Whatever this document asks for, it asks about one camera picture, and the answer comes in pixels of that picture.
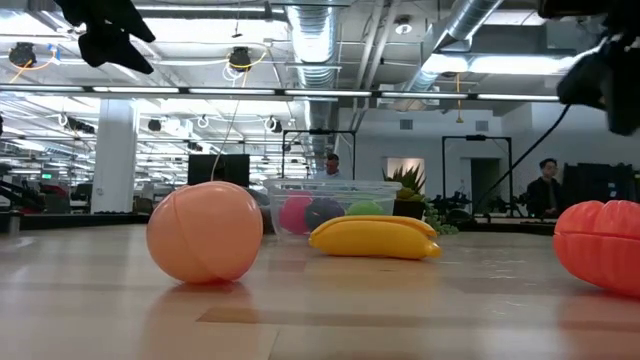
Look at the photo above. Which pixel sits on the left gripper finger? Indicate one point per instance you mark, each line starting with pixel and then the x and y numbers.
pixel 115 47
pixel 105 15

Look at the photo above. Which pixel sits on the orange toy tangerine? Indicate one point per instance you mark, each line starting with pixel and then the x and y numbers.
pixel 600 247

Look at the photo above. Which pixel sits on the peach toy fruit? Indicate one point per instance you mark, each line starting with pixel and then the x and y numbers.
pixel 205 232

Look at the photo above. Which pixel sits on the red toy bell pepper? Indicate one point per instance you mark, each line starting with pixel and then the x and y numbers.
pixel 292 215

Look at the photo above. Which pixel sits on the purple toy grapes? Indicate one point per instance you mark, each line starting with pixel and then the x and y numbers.
pixel 325 210

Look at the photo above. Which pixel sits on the light green toy pear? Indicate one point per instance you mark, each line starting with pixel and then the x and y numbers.
pixel 365 208

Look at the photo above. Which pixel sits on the yellow toy banana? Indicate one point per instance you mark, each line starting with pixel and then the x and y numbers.
pixel 375 240

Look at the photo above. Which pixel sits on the clear plastic tupperware container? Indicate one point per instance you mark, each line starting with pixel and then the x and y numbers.
pixel 335 189

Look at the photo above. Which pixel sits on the black cabinet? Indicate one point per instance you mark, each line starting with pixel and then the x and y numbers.
pixel 595 190

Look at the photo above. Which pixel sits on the white square pillar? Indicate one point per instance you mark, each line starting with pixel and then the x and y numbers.
pixel 115 160

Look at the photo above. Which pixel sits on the person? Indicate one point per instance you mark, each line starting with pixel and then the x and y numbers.
pixel 542 192
pixel 331 162

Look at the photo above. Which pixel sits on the black screen back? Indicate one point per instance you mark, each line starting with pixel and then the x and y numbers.
pixel 220 167

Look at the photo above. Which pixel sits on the long ceiling light strip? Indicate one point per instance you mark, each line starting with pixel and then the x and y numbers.
pixel 425 95

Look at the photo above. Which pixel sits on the potted succulent plant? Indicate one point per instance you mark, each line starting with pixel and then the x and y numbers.
pixel 407 207

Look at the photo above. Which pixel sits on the black gantry frame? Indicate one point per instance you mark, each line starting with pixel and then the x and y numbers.
pixel 320 131
pixel 475 137

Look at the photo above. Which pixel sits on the silver spiral air duct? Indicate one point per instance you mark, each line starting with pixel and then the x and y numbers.
pixel 470 17
pixel 312 40

